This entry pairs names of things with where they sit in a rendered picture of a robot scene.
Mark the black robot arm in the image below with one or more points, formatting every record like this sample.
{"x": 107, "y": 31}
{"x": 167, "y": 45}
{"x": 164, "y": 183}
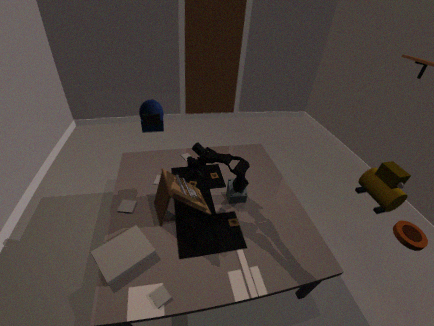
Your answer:
{"x": 240, "y": 182}

